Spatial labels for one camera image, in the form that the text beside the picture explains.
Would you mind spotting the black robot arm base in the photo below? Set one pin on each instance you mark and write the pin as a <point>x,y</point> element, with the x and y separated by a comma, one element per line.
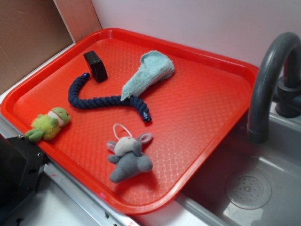
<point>21,165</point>

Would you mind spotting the red plastic tray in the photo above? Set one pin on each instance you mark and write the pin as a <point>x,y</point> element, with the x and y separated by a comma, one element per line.
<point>192,112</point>

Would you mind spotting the gray plush mouse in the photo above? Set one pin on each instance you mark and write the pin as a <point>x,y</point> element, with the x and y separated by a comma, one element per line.
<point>127,155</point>

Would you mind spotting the light blue cloth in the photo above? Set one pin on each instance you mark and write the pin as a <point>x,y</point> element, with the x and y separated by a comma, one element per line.
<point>154,67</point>

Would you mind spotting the black rectangular block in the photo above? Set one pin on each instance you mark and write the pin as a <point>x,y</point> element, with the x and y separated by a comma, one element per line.
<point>96,66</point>

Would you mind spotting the green plush frog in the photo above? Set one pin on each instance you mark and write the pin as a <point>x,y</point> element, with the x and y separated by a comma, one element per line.
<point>48,126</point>

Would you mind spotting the gray faucet spout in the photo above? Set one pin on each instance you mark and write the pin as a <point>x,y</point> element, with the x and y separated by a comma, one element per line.
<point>282,59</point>

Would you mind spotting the gray plastic sink basin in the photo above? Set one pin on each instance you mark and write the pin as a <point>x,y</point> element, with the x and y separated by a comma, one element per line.
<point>247,184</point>

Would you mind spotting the brown cardboard panel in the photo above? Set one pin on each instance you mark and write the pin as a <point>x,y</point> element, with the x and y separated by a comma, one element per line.
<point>34,31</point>

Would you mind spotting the dark blue rope toy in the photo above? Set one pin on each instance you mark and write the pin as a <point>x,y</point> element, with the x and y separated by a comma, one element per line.
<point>98,102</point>

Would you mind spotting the gray faucet handle base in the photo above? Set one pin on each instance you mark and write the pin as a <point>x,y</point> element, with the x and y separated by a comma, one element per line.
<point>288,100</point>

